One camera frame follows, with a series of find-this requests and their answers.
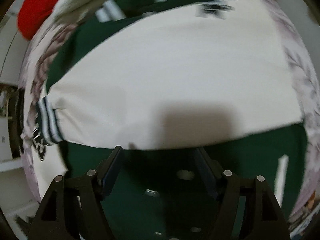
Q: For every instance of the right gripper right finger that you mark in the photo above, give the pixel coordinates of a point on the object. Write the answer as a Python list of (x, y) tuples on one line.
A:
[(240, 208)]

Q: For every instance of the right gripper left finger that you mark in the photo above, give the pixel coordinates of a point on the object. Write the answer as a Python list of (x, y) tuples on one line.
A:
[(71, 207)]

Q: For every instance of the green white varsity jacket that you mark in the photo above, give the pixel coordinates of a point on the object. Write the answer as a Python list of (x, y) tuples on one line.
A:
[(161, 78)]

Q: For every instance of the white drawer shelf unit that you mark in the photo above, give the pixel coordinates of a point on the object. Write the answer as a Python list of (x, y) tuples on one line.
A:
[(16, 197)]

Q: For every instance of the white wardrobe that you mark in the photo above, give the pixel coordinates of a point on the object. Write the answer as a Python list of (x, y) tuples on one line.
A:
[(13, 49)]

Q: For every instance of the floral plush bed blanket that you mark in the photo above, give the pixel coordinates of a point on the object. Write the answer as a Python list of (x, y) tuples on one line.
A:
[(47, 35)]

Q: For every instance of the red duvet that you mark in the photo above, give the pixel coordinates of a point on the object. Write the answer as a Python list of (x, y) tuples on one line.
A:
[(32, 15)]

